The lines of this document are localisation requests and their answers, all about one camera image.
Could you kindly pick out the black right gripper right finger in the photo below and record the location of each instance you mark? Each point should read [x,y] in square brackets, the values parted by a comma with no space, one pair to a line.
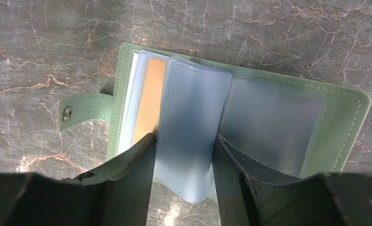
[252,194]

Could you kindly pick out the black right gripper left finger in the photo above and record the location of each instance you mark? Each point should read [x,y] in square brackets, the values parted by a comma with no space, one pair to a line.
[116,193]

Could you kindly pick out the green card holder wallet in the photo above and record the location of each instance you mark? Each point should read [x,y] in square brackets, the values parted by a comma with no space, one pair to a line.
[295,126]

